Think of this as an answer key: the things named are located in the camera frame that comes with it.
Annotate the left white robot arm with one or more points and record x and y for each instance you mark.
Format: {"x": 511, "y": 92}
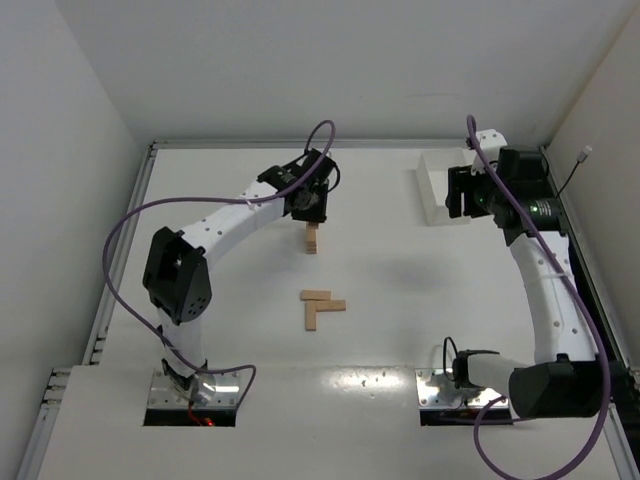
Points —
{"x": 177, "y": 271}

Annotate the white rectangular box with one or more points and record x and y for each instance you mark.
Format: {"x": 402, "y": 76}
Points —
{"x": 432, "y": 179}

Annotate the wood block six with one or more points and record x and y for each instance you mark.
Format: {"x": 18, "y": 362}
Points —
{"x": 310, "y": 321}

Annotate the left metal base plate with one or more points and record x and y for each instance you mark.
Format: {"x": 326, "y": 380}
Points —
{"x": 205, "y": 392}

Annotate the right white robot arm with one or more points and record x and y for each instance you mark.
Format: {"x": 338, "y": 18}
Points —
{"x": 565, "y": 378}

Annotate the wood block seven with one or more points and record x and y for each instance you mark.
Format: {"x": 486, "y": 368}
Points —
{"x": 315, "y": 295}

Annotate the wood block five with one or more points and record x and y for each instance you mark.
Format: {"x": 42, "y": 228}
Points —
{"x": 330, "y": 305}

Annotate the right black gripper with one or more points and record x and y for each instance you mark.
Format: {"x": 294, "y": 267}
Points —
{"x": 460, "y": 189}

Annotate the metal base plate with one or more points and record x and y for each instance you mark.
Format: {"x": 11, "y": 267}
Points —
{"x": 205, "y": 392}
{"x": 436, "y": 393}

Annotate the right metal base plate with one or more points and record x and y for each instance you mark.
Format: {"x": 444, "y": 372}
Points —
{"x": 436, "y": 393}

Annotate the black wall cable white plug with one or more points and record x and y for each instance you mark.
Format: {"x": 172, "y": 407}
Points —
{"x": 581, "y": 158}

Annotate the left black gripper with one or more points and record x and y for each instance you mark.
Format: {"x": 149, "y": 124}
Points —
{"x": 310, "y": 210}

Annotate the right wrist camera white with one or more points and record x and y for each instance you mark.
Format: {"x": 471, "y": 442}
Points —
{"x": 490, "y": 141}

